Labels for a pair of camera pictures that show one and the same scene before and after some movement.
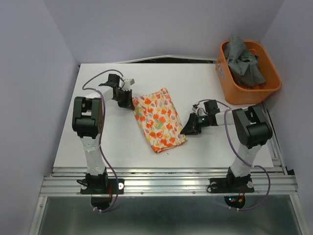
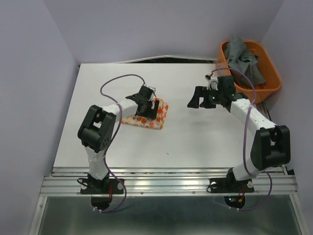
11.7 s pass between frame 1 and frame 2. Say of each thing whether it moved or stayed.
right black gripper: moved
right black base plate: stayed
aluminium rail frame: stayed
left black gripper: moved
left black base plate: stayed
